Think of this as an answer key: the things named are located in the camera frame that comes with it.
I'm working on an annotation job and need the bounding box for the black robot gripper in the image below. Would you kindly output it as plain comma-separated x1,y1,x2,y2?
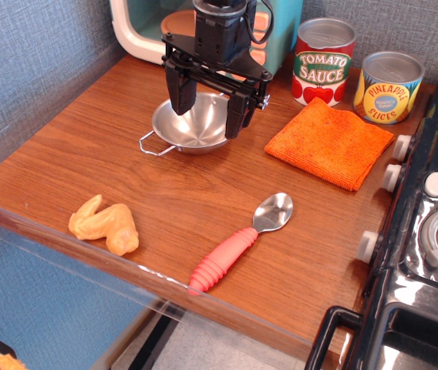
162,1,273,140

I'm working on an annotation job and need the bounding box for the red handled metal spoon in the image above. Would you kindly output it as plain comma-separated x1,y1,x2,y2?
188,193,294,295

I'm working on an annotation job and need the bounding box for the silver metal pan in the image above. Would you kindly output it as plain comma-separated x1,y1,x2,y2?
139,92,229,157

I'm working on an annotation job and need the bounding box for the teal toy microwave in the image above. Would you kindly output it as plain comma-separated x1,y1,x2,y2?
110,1,302,77

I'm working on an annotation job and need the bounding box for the tomato sauce can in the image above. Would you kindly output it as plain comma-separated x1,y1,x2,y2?
291,18,356,106

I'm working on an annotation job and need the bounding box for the orange folded cloth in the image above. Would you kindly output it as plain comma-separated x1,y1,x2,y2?
264,98,394,191

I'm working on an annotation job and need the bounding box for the plastic chicken wing toy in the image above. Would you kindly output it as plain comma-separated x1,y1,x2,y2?
69,194,140,257

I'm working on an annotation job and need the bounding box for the pineapple slices can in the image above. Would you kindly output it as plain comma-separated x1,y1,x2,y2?
353,51,425,124

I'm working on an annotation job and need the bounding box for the white stove knob middle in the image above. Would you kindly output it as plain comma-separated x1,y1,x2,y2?
382,164,402,193

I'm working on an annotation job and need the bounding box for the white stove knob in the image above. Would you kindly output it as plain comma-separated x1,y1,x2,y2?
356,230,379,264
392,135,413,162
382,164,402,193

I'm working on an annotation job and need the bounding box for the white stove knob upper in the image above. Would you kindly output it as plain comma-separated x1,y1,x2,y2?
392,135,413,162

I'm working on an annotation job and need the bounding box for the white stove knob lower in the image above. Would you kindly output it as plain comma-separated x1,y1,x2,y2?
356,230,379,264

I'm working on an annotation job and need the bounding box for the clear acrylic table guard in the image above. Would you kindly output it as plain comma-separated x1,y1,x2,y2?
0,208,314,361

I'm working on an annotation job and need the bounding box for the black toy stove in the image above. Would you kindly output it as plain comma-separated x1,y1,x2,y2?
305,83,438,369

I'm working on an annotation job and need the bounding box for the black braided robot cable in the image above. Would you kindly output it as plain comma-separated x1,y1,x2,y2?
241,0,275,45

